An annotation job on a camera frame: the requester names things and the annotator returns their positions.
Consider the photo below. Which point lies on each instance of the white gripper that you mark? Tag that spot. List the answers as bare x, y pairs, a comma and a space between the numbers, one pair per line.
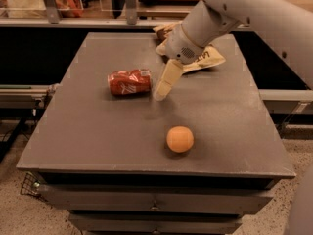
178, 47

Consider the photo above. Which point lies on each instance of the red coke can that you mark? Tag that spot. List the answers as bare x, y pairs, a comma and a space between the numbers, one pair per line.
126, 82

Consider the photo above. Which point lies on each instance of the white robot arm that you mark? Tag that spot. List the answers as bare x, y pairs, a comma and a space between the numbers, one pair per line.
286, 28

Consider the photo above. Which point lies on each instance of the brown sea salt chip bag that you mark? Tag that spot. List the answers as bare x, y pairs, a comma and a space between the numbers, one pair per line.
210, 57

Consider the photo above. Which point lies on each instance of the orange ball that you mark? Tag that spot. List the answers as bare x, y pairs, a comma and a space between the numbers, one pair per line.
180, 139

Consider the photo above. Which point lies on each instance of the orange snack bag on shelf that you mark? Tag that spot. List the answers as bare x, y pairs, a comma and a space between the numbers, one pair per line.
70, 8

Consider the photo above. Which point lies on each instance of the grey drawer cabinet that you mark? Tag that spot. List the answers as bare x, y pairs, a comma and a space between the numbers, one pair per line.
105, 159

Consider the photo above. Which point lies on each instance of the metal shelf rail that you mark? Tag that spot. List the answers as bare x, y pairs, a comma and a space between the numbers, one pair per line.
83, 23

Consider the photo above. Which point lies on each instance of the wire basket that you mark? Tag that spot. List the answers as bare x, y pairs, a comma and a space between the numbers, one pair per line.
30, 186

